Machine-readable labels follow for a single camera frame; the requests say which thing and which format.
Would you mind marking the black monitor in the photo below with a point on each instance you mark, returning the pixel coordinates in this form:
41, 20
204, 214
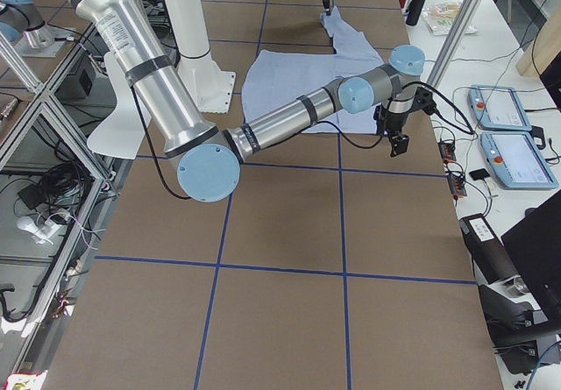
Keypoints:
533, 245

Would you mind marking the black monitor stand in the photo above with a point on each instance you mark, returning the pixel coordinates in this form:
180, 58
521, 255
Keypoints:
515, 324

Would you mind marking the upper blue teach pendant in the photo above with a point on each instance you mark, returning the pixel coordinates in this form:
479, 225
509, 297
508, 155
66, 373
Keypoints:
498, 108

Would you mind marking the lower blue teach pendant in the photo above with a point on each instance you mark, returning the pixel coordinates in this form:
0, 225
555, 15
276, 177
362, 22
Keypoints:
515, 160

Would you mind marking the aluminium frame post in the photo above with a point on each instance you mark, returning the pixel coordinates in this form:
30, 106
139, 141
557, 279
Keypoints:
453, 39

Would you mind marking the white plastic chair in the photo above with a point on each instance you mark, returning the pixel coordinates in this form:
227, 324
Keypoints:
121, 133

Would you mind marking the orange circuit board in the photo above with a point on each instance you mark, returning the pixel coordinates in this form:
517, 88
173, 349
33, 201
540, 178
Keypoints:
447, 151

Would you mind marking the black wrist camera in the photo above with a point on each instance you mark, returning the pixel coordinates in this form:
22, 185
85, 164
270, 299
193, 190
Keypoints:
424, 101

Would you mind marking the black cylinder with label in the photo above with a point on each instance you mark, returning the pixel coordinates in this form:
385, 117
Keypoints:
486, 249

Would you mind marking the blue striped button shirt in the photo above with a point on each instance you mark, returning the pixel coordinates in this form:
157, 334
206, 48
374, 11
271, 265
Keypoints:
275, 79

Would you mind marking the black water bottle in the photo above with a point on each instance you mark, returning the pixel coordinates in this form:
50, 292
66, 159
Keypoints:
414, 12

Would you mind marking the blue teach pendant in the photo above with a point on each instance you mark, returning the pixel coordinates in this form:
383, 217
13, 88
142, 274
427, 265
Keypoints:
515, 160
498, 108

